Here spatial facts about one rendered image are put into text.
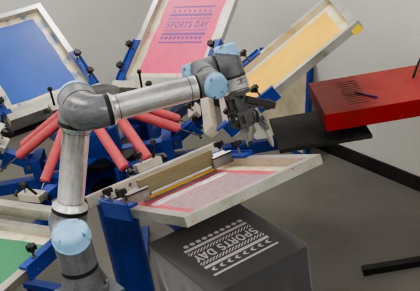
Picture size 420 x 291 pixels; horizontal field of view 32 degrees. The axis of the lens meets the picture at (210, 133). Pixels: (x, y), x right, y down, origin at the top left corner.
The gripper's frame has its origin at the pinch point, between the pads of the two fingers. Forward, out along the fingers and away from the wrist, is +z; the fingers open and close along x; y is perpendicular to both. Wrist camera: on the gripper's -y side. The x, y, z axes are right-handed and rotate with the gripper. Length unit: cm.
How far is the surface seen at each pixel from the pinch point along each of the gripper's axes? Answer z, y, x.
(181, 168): 10, -2, -72
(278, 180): 15.9, -9.1, -12.2
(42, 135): -16, 27, -155
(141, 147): 3, -5, -117
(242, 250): 44, -2, -42
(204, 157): 10, -13, -72
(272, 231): 43, -18, -44
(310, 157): 13.8, -25.4, -13.5
